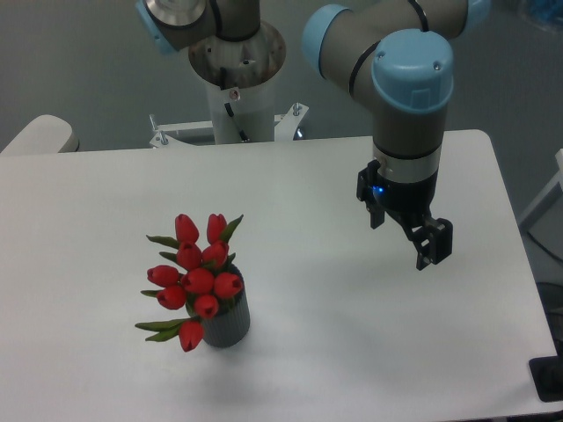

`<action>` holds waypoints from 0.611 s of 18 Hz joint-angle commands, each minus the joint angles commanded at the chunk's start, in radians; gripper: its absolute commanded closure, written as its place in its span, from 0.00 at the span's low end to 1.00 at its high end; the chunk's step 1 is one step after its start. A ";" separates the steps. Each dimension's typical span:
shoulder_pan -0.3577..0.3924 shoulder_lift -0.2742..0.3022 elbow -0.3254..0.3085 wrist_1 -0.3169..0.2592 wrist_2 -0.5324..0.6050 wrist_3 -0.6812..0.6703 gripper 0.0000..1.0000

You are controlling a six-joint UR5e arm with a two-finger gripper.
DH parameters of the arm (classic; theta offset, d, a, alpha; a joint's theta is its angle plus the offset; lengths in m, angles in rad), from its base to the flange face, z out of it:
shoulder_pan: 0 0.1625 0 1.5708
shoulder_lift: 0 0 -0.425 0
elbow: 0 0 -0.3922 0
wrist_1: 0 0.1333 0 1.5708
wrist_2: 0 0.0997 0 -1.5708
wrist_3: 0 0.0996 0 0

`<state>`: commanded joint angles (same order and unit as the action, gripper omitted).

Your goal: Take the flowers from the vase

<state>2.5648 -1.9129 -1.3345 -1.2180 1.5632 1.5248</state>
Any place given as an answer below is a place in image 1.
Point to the black device at table edge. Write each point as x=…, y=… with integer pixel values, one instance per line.
x=547, y=377

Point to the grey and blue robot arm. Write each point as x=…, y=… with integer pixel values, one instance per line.
x=394, y=58

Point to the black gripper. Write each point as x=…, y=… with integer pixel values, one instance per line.
x=408, y=204

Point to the white furniture at right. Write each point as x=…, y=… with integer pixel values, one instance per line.
x=546, y=198

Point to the beige chair back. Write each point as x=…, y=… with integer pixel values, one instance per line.
x=46, y=134

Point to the red tulip bouquet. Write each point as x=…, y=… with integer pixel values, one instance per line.
x=198, y=280

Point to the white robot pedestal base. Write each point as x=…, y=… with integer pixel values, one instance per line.
x=236, y=116

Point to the dark grey ribbed vase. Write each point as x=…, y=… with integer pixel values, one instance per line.
x=230, y=324

